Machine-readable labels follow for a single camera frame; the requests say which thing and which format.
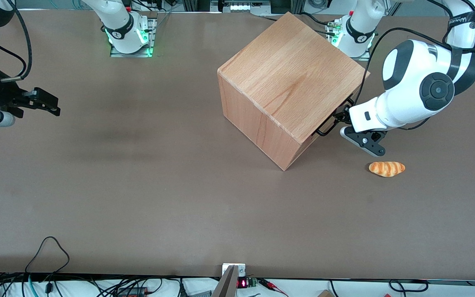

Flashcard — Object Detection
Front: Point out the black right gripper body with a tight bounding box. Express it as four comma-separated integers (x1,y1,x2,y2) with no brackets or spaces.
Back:
0,70,30,121

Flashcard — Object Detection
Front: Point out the black metal drawer handle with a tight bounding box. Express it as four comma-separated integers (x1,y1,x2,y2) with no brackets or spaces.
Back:
315,99,353,137

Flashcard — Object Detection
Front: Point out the wooden drawer cabinet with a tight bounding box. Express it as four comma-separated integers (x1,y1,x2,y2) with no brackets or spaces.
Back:
217,12,371,171

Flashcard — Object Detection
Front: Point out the orange toy bread loaf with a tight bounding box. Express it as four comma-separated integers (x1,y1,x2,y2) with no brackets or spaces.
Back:
369,161,406,177

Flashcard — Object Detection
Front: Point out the white power strip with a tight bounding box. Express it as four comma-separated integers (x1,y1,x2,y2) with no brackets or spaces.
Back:
221,0,273,13

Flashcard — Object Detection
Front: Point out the red clip lead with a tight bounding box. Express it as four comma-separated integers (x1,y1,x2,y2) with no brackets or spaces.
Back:
258,278,288,297

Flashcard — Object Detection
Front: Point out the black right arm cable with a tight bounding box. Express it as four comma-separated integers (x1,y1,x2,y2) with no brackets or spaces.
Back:
0,0,33,81

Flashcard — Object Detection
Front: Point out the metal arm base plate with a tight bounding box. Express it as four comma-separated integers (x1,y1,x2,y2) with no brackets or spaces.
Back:
110,16,158,58
325,19,376,61

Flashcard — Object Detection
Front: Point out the black looped table cable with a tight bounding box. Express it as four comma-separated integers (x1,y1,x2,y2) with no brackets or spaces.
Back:
25,236,70,286

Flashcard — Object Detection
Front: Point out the black coiled cable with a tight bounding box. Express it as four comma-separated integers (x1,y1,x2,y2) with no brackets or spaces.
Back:
389,280,429,292

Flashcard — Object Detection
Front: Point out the teal cable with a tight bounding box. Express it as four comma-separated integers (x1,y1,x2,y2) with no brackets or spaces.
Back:
22,274,37,297

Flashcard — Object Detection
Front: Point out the white mount bracket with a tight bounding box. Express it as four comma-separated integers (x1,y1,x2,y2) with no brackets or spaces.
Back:
222,263,246,278

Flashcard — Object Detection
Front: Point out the wooden camera mount bar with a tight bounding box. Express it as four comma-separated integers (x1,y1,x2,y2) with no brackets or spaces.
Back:
212,265,239,297

